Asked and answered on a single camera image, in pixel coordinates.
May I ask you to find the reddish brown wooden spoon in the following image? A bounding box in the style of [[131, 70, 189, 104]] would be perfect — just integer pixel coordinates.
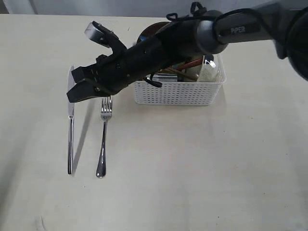
[[176, 59, 203, 71]]

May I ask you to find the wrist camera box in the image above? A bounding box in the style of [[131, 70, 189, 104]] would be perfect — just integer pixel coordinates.
[[84, 21, 127, 53]]

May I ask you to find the silver table knife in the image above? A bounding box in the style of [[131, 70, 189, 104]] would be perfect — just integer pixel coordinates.
[[67, 65, 75, 175]]

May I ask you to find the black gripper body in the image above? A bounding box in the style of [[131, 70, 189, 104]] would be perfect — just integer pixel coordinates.
[[83, 36, 168, 95]]

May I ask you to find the silver metal fork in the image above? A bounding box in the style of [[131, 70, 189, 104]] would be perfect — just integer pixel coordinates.
[[96, 97, 113, 178]]

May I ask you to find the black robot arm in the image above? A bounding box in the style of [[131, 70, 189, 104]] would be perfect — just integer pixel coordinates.
[[67, 0, 308, 103]]

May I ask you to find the white perforated plastic basket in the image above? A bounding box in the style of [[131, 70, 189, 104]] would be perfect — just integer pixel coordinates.
[[134, 55, 226, 106]]

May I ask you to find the upper wooden chopstick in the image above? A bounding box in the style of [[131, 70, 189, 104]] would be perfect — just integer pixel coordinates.
[[163, 68, 197, 81]]

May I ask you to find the white bowl dark rim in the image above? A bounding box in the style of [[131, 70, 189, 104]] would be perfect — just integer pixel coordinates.
[[186, 54, 219, 82]]

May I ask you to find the brown round plate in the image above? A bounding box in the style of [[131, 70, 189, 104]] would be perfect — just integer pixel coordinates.
[[136, 22, 169, 43]]

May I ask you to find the shiny metal container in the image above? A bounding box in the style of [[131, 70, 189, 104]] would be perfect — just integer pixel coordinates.
[[147, 73, 178, 82]]

